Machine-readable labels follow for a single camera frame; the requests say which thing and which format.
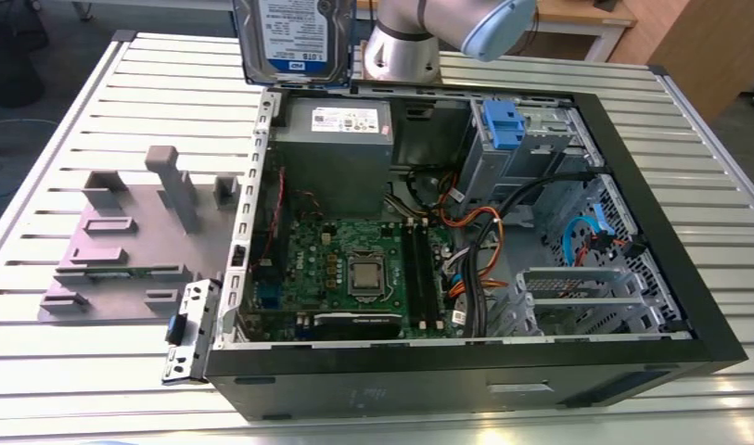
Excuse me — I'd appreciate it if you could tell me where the metal disk bay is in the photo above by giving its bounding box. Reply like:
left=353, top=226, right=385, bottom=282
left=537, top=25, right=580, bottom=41
left=487, top=266, right=691, bottom=342

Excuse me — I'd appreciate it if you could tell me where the thick black cable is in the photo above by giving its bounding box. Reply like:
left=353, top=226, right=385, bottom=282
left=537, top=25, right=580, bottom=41
left=461, top=172, right=600, bottom=337

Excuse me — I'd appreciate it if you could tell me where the green RAM stick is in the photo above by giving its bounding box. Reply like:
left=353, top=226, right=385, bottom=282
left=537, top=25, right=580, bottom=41
left=85, top=266, right=155, bottom=281

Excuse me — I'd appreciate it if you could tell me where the grey power supply unit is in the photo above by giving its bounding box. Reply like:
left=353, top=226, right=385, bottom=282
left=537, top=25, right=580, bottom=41
left=268, top=96, right=395, bottom=220

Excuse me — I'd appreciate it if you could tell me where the black RAM slot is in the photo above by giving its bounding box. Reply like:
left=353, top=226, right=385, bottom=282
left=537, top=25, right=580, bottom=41
left=401, top=217, right=432, bottom=333
left=416, top=217, right=447, bottom=333

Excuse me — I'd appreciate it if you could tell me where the wooden cabinet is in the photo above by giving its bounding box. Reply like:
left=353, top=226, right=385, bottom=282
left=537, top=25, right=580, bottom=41
left=608, top=0, right=754, bottom=125

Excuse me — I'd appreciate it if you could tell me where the metal drive cage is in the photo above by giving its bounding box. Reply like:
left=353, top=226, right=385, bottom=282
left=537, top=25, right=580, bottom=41
left=459, top=96, right=604, bottom=205

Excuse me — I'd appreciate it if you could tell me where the green motherboard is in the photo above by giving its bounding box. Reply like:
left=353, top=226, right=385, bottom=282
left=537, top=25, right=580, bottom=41
left=237, top=217, right=471, bottom=342

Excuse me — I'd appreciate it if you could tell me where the black office chair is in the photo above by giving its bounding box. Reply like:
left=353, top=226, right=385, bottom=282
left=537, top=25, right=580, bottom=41
left=0, top=0, right=50, bottom=108

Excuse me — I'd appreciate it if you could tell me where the grey parts rack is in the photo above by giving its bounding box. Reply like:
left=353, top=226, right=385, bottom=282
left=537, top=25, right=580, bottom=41
left=34, top=144, right=245, bottom=328

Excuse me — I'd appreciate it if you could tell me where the hard disk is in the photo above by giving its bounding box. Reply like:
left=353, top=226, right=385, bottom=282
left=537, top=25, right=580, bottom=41
left=231, top=0, right=359, bottom=90

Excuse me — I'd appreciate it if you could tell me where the black open PC case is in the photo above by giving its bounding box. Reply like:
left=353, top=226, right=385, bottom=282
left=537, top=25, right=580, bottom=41
left=201, top=72, right=749, bottom=422

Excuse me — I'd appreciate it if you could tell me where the black graphics card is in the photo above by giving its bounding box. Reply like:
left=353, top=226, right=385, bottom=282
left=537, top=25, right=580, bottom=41
left=293, top=311, right=405, bottom=343

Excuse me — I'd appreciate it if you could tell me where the metal card retainer bracket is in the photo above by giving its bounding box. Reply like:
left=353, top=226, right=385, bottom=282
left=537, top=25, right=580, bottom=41
left=160, top=278, right=223, bottom=386

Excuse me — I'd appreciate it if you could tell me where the wooden top desk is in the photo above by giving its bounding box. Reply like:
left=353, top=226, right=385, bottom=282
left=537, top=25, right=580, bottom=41
left=356, top=0, right=637, bottom=64

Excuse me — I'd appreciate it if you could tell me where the blue plastic drive latch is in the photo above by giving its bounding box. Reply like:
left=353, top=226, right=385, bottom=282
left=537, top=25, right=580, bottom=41
left=483, top=99, right=525, bottom=150

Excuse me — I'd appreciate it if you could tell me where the silver CPU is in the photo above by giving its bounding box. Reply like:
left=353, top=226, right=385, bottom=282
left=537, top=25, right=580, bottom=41
left=349, top=261, right=388, bottom=292

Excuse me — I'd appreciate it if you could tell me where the CPU socket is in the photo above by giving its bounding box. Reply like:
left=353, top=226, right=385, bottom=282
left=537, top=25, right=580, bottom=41
left=343, top=248, right=396, bottom=305

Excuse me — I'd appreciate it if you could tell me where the blue expansion slot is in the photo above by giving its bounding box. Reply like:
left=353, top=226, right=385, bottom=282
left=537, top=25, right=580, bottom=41
left=256, top=283, right=283, bottom=311

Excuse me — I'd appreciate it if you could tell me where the power wire black connector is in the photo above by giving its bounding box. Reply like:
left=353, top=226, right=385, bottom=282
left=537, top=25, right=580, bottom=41
left=588, top=233, right=648, bottom=266

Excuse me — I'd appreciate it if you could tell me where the metal socket cover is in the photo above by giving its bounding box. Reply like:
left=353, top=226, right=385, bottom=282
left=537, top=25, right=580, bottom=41
left=345, top=259, right=391, bottom=298

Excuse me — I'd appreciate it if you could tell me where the orange wire bundle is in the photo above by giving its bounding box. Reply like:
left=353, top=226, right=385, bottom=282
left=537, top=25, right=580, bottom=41
left=437, top=173, right=511, bottom=300

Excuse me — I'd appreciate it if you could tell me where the blue data wire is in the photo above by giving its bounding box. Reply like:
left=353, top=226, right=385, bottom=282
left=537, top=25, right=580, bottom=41
left=561, top=203, right=609, bottom=270

